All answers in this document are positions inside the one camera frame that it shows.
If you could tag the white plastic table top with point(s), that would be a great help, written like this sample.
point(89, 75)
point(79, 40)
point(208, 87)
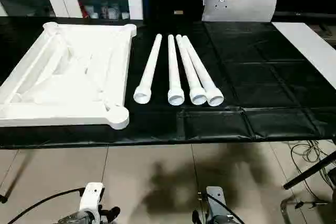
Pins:
point(65, 77)

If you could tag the white plastic table leg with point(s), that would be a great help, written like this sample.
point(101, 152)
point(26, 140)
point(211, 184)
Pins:
point(187, 66)
point(173, 64)
point(199, 72)
point(149, 64)

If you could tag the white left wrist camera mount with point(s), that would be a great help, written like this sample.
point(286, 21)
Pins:
point(92, 195)

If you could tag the grey cushion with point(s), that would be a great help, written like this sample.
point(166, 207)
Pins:
point(241, 1)

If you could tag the white flat board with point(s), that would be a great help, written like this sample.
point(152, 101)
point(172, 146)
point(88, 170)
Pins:
point(309, 51)

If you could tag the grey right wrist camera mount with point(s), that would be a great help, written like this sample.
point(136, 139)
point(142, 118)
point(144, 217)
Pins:
point(214, 197)

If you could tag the metal chair frame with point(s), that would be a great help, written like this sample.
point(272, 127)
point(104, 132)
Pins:
point(286, 205)

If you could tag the black table support leg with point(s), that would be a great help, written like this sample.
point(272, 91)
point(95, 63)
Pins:
point(15, 174)

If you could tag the black work mat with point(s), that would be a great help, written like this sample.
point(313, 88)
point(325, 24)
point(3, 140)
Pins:
point(262, 77)

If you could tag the black tripod leg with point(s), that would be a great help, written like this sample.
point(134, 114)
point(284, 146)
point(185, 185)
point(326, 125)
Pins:
point(309, 170)

